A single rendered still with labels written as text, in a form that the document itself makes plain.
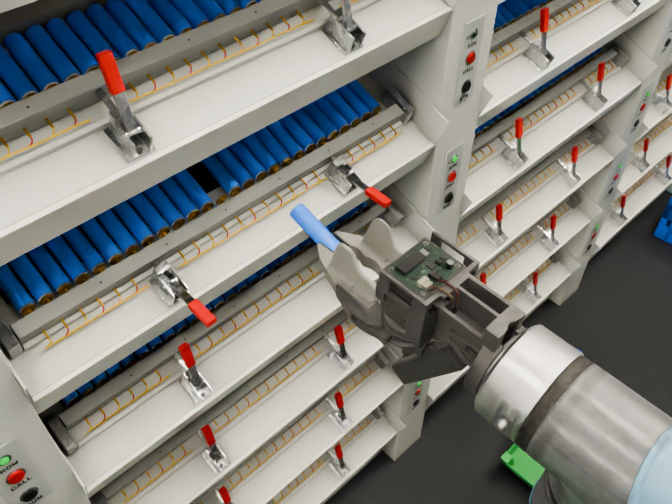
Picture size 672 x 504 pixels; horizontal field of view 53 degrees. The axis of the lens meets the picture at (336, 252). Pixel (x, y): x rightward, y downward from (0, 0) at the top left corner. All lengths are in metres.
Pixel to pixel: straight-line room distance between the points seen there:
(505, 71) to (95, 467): 0.81
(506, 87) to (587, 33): 0.23
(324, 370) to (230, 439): 0.20
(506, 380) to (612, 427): 0.08
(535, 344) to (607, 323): 1.53
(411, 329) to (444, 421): 1.20
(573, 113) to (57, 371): 1.07
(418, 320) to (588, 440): 0.16
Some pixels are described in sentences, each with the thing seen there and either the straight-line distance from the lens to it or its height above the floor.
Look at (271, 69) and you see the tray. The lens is 0.72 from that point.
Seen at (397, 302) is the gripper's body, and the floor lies 1.08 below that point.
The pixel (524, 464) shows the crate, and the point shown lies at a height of 0.02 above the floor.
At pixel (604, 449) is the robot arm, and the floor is 1.08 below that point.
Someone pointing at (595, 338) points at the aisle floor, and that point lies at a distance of 2.04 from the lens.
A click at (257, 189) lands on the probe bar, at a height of 0.99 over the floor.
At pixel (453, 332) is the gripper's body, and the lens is 0.59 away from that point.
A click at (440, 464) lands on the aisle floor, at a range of 1.73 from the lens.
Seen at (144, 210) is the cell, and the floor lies 1.00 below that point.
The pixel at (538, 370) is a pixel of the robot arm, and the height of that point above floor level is 1.09.
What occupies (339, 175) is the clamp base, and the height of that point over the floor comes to 0.97.
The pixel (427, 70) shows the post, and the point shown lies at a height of 1.05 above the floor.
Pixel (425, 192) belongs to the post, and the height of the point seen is 0.85.
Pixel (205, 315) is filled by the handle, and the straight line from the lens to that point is 0.72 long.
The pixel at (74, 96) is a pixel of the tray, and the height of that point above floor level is 1.19.
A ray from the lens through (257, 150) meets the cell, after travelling 0.86.
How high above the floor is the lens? 1.53
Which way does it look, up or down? 46 degrees down
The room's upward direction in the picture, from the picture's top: straight up
